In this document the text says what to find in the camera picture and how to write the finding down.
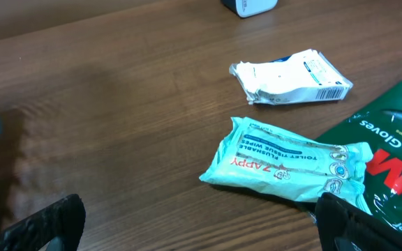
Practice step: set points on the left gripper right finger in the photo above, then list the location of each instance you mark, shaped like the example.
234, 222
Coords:
342, 226

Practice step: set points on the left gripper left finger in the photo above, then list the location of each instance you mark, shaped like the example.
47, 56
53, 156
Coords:
58, 226

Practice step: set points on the green 3M gloves packet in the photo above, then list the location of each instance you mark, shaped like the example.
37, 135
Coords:
380, 125

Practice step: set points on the teal white wipes packet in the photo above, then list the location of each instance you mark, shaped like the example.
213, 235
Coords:
274, 161

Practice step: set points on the white paper sachet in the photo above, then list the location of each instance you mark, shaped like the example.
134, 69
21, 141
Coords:
306, 76

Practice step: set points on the white barcode scanner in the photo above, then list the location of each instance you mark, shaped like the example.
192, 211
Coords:
248, 8

